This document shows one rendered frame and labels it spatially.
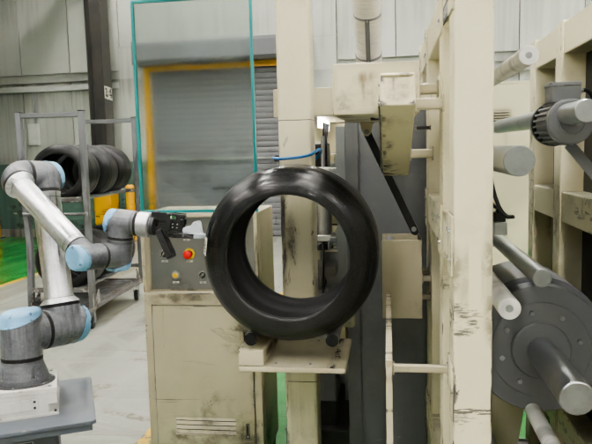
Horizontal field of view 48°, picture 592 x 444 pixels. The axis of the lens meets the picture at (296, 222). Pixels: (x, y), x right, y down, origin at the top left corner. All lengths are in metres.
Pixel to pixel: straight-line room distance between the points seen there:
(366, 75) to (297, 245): 0.90
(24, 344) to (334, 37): 9.69
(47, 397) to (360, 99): 1.56
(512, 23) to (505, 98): 6.04
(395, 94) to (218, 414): 1.91
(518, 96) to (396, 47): 6.03
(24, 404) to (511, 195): 4.32
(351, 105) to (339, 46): 9.86
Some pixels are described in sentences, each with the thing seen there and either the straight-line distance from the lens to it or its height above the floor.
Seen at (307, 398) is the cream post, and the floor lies 0.55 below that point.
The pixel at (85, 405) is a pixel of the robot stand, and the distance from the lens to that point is 2.72.
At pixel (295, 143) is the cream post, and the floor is 1.57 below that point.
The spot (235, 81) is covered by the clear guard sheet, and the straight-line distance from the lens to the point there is 3.01.
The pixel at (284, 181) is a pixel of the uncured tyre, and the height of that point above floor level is 1.44.
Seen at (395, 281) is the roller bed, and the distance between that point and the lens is 2.52.
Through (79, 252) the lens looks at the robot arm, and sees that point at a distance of 2.34.
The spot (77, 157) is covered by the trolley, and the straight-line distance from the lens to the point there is 6.12.
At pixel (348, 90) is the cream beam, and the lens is 1.93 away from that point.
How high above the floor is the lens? 1.54
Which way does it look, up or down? 6 degrees down
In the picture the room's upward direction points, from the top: 1 degrees counter-clockwise
